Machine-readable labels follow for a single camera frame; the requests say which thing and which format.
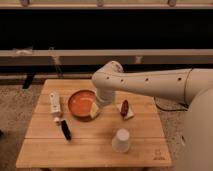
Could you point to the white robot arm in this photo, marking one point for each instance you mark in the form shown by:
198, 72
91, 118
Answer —
193, 87

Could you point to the brown sausage on napkin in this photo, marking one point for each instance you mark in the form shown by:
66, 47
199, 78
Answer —
125, 110

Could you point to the black handled knife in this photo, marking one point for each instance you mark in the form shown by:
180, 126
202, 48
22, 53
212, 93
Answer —
64, 126

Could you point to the wooden table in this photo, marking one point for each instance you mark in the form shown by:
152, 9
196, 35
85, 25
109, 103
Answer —
45, 146

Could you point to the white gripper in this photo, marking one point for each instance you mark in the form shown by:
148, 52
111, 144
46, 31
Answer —
103, 98

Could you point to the orange bowl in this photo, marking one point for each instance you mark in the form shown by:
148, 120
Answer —
80, 102

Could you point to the white ceramic cup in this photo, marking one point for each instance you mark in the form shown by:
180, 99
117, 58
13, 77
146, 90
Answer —
121, 141

